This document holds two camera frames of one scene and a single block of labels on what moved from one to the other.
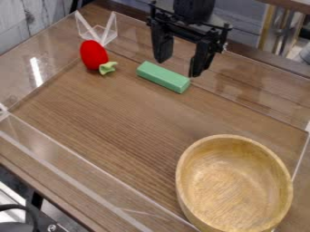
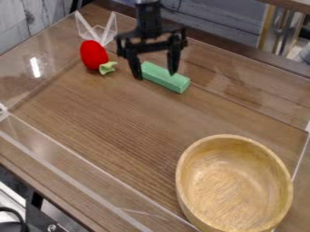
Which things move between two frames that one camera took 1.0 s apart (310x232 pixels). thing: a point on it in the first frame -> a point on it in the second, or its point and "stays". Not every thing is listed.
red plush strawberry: (94, 57) stays
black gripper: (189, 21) -> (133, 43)
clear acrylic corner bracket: (99, 33) stays
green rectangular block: (163, 77) stays
